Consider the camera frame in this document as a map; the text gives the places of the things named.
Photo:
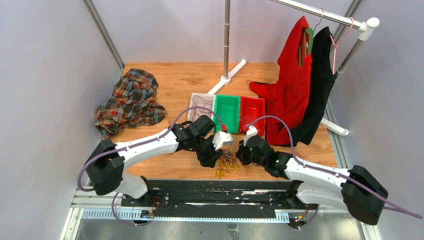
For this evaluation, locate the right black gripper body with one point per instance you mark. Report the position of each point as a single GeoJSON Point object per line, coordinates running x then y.
{"type": "Point", "coordinates": [247, 157]}

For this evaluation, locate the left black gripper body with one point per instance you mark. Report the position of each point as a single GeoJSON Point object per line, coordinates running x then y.
{"type": "Point", "coordinates": [205, 151]}

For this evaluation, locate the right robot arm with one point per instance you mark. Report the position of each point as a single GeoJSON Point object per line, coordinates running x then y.
{"type": "Point", "coordinates": [353, 190]}

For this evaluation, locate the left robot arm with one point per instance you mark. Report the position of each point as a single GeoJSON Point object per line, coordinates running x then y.
{"type": "Point", "coordinates": [107, 164]}

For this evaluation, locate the red plastic bin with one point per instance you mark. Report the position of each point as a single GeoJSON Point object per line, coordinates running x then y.
{"type": "Point", "coordinates": [251, 108]}

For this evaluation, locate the green plastic bin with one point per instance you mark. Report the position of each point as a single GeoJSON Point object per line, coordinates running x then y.
{"type": "Point", "coordinates": [227, 107]}

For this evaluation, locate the white plastic bin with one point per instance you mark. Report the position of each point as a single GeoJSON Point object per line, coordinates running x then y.
{"type": "Point", "coordinates": [207, 101]}

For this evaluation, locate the red shirt on hanger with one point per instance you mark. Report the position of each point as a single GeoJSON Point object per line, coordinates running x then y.
{"type": "Point", "coordinates": [288, 97]}

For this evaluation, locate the plaid flannel shirt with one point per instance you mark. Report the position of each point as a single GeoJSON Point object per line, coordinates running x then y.
{"type": "Point", "coordinates": [133, 103]}

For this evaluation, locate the black shirt on hanger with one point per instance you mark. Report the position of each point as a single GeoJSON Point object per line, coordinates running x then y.
{"type": "Point", "coordinates": [322, 81]}

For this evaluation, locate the green hanger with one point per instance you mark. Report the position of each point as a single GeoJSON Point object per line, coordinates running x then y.
{"type": "Point", "coordinates": [305, 46]}

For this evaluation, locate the pink hanger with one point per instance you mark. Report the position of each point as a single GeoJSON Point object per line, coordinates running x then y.
{"type": "Point", "coordinates": [337, 43]}

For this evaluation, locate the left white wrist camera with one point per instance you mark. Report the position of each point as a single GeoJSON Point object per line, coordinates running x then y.
{"type": "Point", "coordinates": [221, 139]}

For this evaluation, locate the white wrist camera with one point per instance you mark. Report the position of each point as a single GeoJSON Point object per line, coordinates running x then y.
{"type": "Point", "coordinates": [221, 139]}
{"type": "Point", "coordinates": [250, 131]}

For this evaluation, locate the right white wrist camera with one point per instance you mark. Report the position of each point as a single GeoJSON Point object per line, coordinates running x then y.
{"type": "Point", "coordinates": [250, 131]}

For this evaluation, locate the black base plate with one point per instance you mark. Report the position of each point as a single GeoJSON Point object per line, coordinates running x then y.
{"type": "Point", "coordinates": [237, 199]}

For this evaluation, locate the aluminium frame rail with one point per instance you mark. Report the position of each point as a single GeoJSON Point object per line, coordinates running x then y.
{"type": "Point", "coordinates": [101, 27]}

